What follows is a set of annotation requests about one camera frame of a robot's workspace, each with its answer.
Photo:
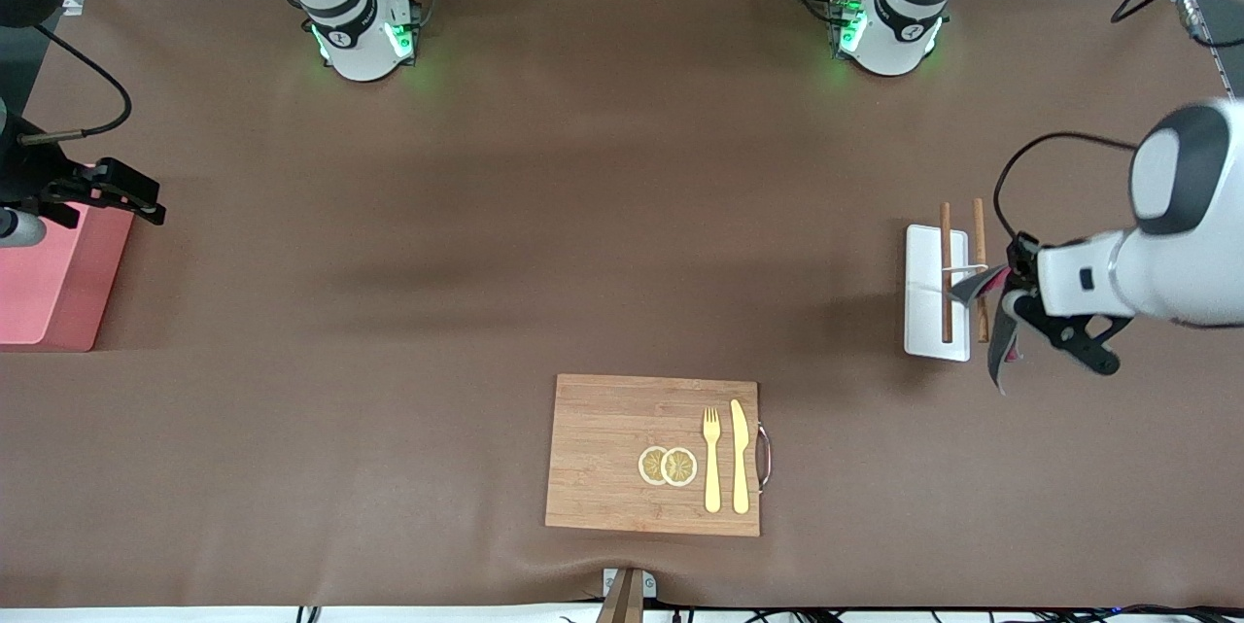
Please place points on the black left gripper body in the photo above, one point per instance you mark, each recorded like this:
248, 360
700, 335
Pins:
1021, 259

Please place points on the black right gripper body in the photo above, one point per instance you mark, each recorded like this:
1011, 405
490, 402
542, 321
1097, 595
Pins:
29, 178

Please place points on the grey and red cloth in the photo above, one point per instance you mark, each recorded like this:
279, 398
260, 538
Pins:
1001, 361

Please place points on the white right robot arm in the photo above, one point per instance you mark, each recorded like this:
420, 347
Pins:
360, 40

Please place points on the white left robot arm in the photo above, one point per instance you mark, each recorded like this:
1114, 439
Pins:
1186, 244

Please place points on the thin white chopstick clip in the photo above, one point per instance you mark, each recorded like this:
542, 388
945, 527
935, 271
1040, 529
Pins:
962, 267

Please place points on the brown wooden chopstick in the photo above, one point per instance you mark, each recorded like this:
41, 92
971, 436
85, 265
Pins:
946, 234
980, 229

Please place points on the white chopstick rest tray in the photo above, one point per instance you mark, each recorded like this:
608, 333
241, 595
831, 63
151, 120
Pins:
923, 293

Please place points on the pink plastic bin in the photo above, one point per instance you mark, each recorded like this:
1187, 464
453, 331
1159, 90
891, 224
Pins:
58, 293

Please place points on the brown leather table mat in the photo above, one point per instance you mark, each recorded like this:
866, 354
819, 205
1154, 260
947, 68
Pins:
389, 312

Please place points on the yellow knife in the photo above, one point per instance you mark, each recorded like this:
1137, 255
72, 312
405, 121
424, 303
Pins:
741, 458

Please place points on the yellow fork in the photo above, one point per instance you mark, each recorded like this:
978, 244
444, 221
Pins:
712, 467

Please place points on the lemon slice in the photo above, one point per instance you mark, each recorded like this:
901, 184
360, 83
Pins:
680, 467

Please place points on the grey metal bracket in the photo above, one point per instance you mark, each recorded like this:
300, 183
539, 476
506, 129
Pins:
649, 584

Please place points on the brown wooden post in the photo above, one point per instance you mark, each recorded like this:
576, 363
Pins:
622, 604

